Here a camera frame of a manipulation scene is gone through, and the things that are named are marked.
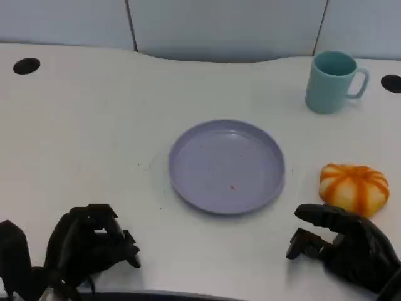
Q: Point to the lilac plate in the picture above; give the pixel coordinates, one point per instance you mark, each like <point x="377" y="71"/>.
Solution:
<point x="225" y="169"/>

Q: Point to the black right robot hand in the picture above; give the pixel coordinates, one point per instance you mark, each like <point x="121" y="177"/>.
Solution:
<point x="363" y="251"/>

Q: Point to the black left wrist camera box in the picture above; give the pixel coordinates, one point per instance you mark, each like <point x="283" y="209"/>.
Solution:
<point x="14" y="254"/>

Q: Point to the grey partition panel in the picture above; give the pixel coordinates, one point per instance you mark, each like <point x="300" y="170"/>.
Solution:
<point x="363" y="25"/>
<point x="62" y="22"/>
<point x="225" y="28"/>

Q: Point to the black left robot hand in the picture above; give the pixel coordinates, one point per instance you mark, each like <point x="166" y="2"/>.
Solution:
<point x="81" y="247"/>

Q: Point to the pale green mug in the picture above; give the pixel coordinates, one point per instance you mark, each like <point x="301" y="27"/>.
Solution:
<point x="326" y="91"/>

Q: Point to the orange and white bread roll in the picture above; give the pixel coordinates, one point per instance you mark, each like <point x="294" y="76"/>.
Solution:
<point x="354" y="188"/>

